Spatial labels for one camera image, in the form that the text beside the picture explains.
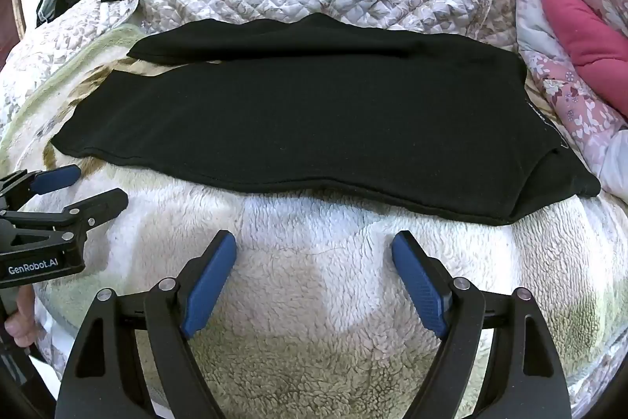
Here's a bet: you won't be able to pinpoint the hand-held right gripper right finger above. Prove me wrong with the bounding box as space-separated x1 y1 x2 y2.
391 230 572 419

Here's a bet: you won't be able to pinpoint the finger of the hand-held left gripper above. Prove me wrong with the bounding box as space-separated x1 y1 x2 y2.
0 165 82 204
0 188 130 248

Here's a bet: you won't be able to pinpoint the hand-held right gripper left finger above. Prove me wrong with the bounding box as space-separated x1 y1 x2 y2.
55 230 237 419

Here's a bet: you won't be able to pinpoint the black pants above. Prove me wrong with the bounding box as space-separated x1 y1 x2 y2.
51 13 602 226

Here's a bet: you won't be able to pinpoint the person's left hand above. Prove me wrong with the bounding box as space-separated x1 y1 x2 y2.
5 285 38 348

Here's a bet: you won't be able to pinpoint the floral fleece blanket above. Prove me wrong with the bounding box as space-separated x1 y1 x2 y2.
0 24 628 419

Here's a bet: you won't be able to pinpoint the pink floral comforter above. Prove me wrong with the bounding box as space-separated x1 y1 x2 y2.
510 0 628 204

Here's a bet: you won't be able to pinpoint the pink cloth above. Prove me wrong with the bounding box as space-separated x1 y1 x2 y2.
542 0 628 115

